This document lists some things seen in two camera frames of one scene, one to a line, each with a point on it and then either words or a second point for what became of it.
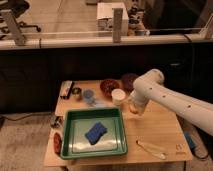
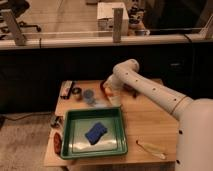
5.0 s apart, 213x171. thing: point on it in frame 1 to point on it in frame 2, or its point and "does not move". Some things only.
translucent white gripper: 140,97 to 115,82
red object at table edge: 57,143 does not move
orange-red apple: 133,109 to 109,93
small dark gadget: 58,122 does not move
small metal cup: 76,90 does not move
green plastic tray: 93,132 does not move
